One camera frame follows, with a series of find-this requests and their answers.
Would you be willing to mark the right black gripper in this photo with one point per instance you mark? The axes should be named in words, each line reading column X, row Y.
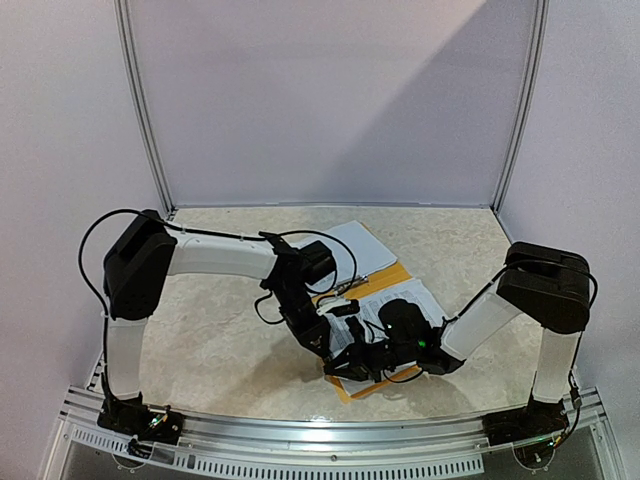
column 360, row 357

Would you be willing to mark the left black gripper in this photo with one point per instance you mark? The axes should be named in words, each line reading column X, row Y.
column 306, row 336

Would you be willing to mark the stack of printed papers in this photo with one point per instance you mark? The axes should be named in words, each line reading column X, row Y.
column 408, row 334

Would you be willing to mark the chrome folder spring clip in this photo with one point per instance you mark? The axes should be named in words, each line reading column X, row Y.
column 349, row 284

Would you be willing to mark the orange file folder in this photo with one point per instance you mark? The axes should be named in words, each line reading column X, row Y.
column 386, row 285

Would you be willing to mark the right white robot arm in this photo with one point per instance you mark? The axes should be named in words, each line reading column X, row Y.
column 553, row 287

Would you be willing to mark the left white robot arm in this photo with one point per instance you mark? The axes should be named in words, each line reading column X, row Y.
column 150, row 250

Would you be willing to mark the aluminium front rail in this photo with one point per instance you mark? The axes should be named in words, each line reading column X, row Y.
column 224, row 447

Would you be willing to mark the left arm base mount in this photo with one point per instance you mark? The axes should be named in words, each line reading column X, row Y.
column 136, row 419

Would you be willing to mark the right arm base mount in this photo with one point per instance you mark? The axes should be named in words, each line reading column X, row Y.
column 536, row 420

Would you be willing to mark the left aluminium frame post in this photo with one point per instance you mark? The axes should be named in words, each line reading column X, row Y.
column 133, row 72

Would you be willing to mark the aluminium frame post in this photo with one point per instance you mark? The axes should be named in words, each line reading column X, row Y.
column 525, row 98
column 133, row 72

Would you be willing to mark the right aluminium frame post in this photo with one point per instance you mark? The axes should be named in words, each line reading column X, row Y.
column 525, row 98

